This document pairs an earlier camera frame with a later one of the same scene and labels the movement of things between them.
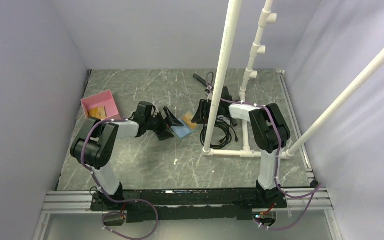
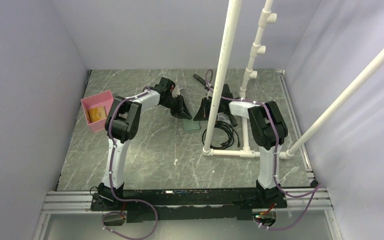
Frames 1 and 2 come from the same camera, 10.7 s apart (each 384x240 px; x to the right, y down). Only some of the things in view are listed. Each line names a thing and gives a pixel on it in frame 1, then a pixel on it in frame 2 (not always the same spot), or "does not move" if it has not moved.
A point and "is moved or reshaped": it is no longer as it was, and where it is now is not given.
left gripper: [171, 120] to [184, 113]
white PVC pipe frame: [266, 18] does not move
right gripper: [202, 115] does not move
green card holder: [188, 127] is moved or reshaped
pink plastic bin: [100, 106] does not move
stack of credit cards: [99, 112] does not move
